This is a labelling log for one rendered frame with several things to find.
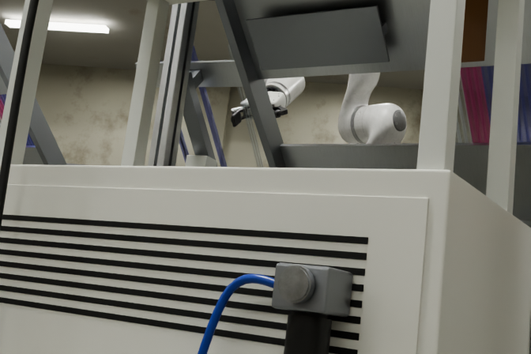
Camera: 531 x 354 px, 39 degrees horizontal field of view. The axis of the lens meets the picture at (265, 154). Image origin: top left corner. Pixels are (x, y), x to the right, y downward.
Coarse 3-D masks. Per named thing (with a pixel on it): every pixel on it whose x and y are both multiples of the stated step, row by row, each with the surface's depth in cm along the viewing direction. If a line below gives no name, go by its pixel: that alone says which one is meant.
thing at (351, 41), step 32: (256, 0) 161; (288, 0) 158; (320, 0) 154; (352, 0) 151; (384, 0) 148; (416, 0) 145; (256, 32) 161; (288, 32) 157; (320, 32) 154; (352, 32) 151; (384, 32) 150; (416, 32) 149; (256, 64) 171; (288, 64) 162; (320, 64) 158; (352, 64) 159; (384, 64) 156; (416, 64) 152; (480, 64) 146
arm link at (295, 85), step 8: (264, 80) 212; (272, 80) 210; (280, 80) 209; (288, 80) 210; (296, 80) 213; (304, 80) 217; (288, 88) 207; (296, 88) 212; (296, 96) 214; (288, 104) 210
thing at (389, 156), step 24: (288, 144) 181; (312, 144) 177; (336, 144) 174; (360, 144) 171; (384, 144) 168; (408, 144) 165; (456, 144) 159; (480, 144) 156; (528, 144) 151; (360, 168) 174; (384, 168) 171; (408, 168) 168; (456, 168) 162; (480, 168) 159; (528, 168) 154; (528, 192) 157; (528, 216) 160
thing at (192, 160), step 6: (186, 156) 192; (192, 156) 192; (198, 156) 191; (204, 156) 190; (186, 162) 192; (192, 162) 191; (198, 162) 191; (204, 162) 190; (210, 162) 192; (216, 162) 195
